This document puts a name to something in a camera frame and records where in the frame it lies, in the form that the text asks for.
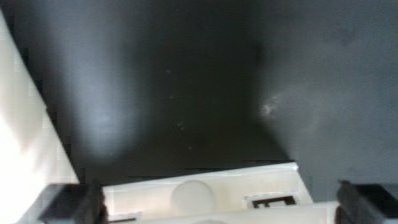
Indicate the white drawer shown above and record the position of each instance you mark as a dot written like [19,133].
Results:
[246,196]

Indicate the white drawer case box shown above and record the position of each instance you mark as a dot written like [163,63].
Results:
[35,163]

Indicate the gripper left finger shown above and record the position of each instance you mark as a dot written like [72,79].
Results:
[70,204]

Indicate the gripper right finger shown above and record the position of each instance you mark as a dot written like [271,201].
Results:
[369,203]

